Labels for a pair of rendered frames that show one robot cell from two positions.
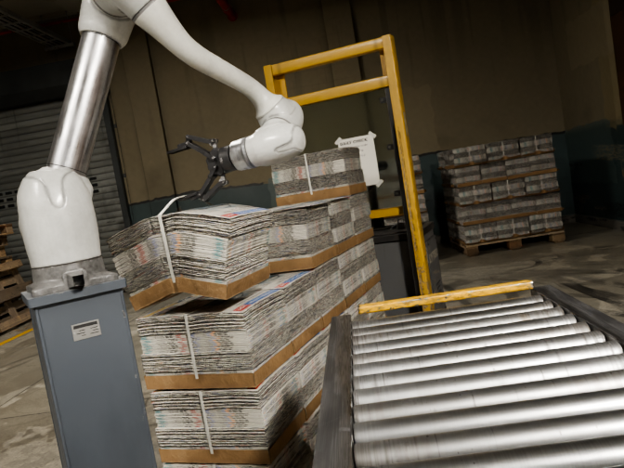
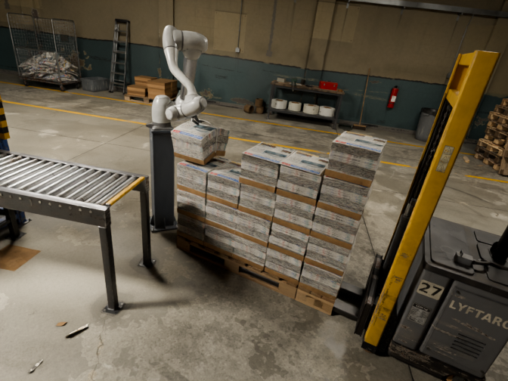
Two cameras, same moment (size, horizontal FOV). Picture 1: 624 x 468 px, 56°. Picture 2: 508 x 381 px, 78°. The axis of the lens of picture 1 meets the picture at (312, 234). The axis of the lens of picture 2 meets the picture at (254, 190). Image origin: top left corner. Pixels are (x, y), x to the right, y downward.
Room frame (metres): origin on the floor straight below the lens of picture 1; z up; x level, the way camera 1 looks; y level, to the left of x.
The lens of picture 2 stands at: (2.31, -2.06, 1.78)
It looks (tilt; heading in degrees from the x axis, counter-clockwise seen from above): 26 degrees down; 92
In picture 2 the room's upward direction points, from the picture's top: 7 degrees clockwise
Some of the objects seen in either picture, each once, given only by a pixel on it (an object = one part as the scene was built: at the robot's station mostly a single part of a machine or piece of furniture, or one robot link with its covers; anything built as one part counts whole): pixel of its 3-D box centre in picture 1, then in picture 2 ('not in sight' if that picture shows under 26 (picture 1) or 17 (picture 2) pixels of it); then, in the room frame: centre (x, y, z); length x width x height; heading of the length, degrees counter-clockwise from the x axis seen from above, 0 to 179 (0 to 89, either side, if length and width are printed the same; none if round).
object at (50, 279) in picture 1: (71, 274); (159, 124); (1.34, 0.56, 1.03); 0.22 x 0.18 x 0.06; 30
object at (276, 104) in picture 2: not in sight; (305, 100); (3.05, 6.23, 0.55); 1.80 x 0.70 x 1.09; 176
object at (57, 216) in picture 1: (57, 214); (162, 108); (1.36, 0.58, 1.17); 0.18 x 0.16 x 0.22; 27
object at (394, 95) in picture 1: (409, 200); (416, 227); (3.16, -0.55, 0.97); 0.09 x 0.09 x 1.75; 68
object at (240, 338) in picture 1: (287, 379); (246, 220); (2.21, 0.19, 0.42); 1.17 x 0.39 x 0.83; 158
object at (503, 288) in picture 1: (444, 296); (127, 190); (1.43, -0.30, 0.81); 0.43 x 0.03 x 0.02; 86
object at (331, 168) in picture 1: (336, 281); (337, 225); (2.88, -0.08, 0.65); 0.39 x 0.30 x 1.29; 68
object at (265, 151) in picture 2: (277, 210); (270, 151); (2.32, 0.12, 1.06); 0.37 x 0.29 x 0.01; 69
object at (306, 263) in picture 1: (281, 261); (266, 176); (2.33, 0.14, 0.86); 0.38 x 0.29 x 0.04; 69
